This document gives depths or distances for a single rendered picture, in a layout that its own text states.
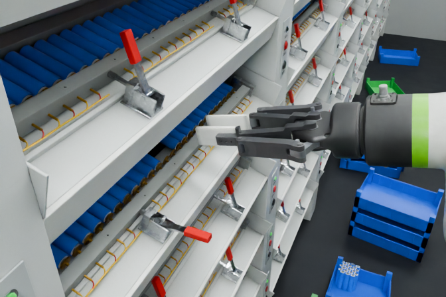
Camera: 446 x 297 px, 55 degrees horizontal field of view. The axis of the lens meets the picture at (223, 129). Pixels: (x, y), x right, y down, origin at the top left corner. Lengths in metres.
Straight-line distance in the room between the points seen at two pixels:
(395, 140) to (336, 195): 1.65
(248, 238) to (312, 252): 0.79
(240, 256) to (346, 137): 0.59
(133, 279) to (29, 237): 0.22
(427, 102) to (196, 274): 0.48
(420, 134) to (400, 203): 1.43
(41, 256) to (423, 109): 0.43
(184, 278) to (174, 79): 0.38
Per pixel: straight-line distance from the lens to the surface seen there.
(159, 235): 0.59
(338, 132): 0.55
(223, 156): 0.74
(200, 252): 0.82
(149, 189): 0.61
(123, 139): 0.44
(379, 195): 1.97
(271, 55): 0.87
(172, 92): 0.52
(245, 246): 1.09
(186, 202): 0.64
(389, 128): 0.54
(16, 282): 0.37
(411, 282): 1.89
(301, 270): 1.81
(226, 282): 1.02
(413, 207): 1.96
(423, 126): 0.54
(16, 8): 0.33
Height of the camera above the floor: 1.35
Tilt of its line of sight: 31 degrees down
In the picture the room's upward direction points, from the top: straight up
